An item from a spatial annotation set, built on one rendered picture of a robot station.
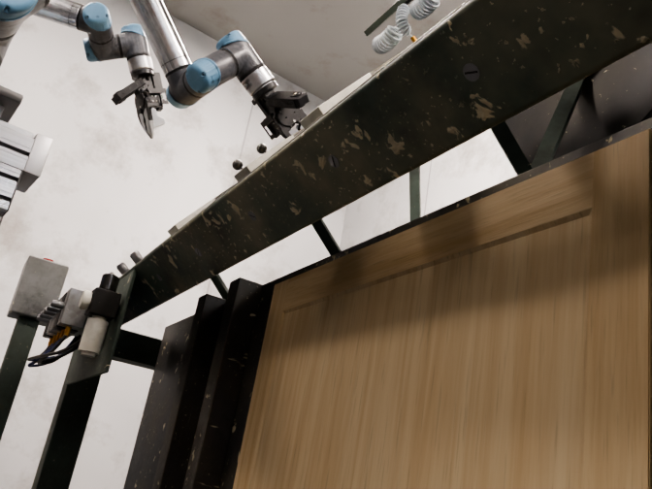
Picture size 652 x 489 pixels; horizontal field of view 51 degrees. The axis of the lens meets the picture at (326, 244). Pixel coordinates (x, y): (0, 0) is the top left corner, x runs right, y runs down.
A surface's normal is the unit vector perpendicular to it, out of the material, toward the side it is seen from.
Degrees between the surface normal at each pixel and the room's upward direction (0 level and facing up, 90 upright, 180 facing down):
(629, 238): 90
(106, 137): 90
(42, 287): 90
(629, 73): 90
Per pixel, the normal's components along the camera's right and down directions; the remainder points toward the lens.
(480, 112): -0.65, 0.55
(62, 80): 0.58, -0.19
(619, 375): -0.85, -0.32
